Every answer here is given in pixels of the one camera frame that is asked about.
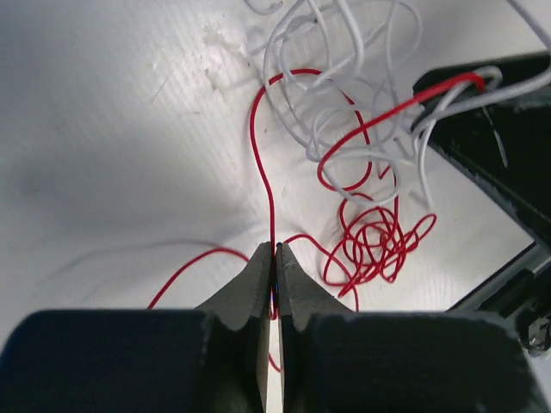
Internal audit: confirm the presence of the clear thin cable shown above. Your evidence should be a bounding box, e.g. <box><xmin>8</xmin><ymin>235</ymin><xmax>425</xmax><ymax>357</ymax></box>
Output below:
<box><xmin>245</xmin><ymin>0</ymin><xmax>551</xmax><ymax>212</ymax></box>

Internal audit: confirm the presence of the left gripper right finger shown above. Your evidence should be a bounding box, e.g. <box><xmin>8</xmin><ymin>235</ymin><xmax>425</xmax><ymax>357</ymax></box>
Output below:
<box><xmin>275</xmin><ymin>243</ymin><xmax>352</xmax><ymax>412</ymax></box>

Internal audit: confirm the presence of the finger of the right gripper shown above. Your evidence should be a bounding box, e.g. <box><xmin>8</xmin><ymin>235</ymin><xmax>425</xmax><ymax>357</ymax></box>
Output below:
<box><xmin>411</xmin><ymin>51</ymin><xmax>551</xmax><ymax>246</ymax></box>

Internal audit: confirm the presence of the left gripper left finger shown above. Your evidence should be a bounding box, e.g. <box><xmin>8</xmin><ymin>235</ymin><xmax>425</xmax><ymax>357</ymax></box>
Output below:
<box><xmin>195</xmin><ymin>242</ymin><xmax>272</xmax><ymax>412</ymax></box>

